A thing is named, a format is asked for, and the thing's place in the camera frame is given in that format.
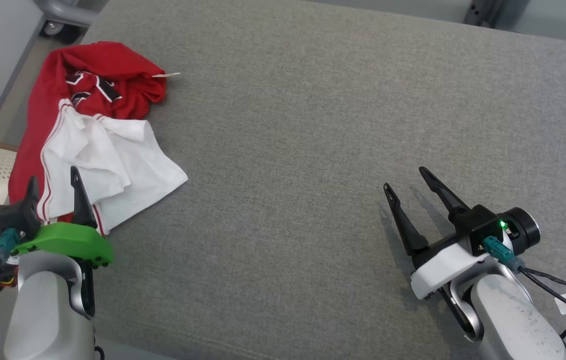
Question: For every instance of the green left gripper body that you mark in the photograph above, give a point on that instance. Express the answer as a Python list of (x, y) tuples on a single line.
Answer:
[(68, 240)]

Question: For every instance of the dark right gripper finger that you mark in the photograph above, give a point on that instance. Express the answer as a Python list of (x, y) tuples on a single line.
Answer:
[(408, 225), (445, 195)]

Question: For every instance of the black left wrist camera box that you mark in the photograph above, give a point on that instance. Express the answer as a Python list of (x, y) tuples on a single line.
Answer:
[(10, 220)]

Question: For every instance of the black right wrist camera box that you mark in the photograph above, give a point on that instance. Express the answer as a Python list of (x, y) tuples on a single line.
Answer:
[(478, 225)]

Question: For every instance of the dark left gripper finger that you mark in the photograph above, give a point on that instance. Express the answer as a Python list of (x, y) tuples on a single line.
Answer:
[(81, 205), (32, 192)]

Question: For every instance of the grey frame leg with caster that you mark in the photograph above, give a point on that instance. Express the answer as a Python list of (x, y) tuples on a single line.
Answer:
[(63, 12)]

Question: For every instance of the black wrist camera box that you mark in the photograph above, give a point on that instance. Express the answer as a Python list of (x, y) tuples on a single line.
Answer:
[(10, 220), (478, 225)]

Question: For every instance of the red jersey with white sleeves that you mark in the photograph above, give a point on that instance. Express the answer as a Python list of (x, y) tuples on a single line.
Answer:
[(113, 150)]

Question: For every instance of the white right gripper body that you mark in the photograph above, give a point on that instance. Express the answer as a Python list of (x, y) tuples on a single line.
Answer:
[(443, 270)]

